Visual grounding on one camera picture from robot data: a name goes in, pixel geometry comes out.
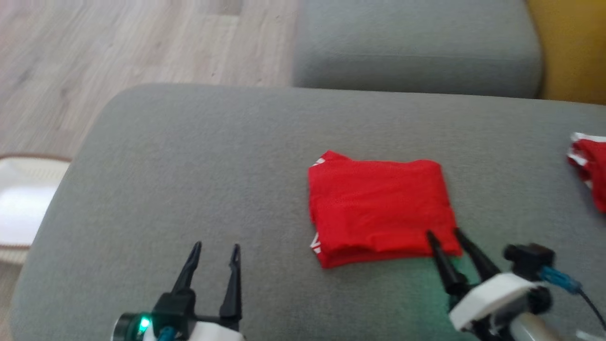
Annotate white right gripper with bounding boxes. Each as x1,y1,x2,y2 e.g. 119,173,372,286
426,228,553,341

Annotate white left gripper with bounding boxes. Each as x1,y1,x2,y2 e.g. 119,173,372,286
113,242,247,341

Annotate red and white shorts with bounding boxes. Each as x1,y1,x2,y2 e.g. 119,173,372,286
308,151,463,269

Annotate red garment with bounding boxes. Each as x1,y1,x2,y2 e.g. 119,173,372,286
567,133,606,214

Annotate white laundry basket brown rim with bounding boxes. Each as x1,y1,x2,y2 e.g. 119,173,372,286
0,154,72,266

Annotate narrow grey sofa seat cushion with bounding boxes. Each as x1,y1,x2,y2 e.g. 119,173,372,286
293,0,543,99

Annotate yellow fabric sofa backrest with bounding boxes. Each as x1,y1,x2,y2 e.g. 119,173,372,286
526,0,606,105

